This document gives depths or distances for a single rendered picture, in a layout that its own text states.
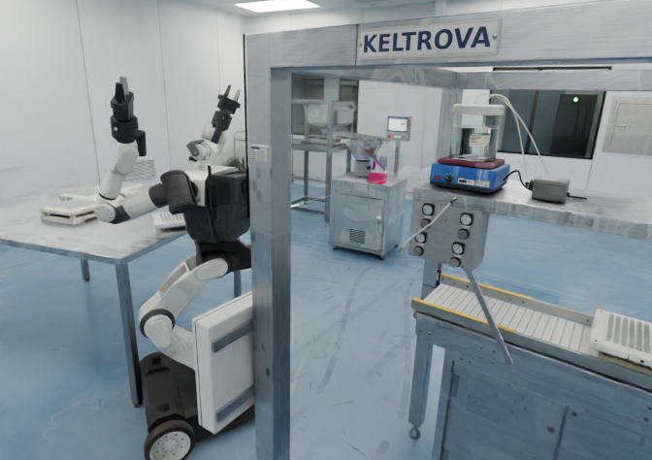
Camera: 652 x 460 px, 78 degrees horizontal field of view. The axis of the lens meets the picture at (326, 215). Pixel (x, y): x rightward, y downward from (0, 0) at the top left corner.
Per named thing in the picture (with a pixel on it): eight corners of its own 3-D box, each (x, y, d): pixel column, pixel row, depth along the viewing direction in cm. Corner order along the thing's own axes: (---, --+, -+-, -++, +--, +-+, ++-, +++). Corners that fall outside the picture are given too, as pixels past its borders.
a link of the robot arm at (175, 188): (167, 215, 161) (197, 203, 159) (153, 213, 152) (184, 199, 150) (160, 188, 163) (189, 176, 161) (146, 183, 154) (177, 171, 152)
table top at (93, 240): (-102, 226, 221) (-104, 220, 220) (74, 187, 322) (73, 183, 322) (121, 266, 179) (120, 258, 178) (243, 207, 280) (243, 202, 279)
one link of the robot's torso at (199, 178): (267, 232, 194) (265, 157, 184) (228, 256, 163) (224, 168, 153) (212, 224, 203) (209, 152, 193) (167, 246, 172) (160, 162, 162)
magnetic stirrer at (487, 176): (425, 186, 130) (428, 158, 128) (449, 178, 147) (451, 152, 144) (490, 196, 119) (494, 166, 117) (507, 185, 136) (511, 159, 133)
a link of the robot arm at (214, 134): (229, 124, 209) (220, 145, 210) (209, 115, 204) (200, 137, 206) (231, 125, 198) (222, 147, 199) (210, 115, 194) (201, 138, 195)
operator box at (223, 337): (198, 424, 89) (190, 318, 81) (254, 383, 102) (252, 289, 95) (215, 438, 85) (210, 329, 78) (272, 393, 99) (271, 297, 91)
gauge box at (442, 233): (407, 254, 136) (411, 196, 130) (419, 246, 144) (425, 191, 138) (472, 271, 123) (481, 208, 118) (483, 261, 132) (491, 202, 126)
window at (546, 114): (481, 150, 595) (493, 67, 563) (481, 150, 596) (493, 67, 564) (592, 159, 533) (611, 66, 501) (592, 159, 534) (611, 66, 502)
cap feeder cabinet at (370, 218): (327, 249, 423) (329, 179, 402) (349, 235, 472) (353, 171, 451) (384, 262, 395) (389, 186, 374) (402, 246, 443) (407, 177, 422)
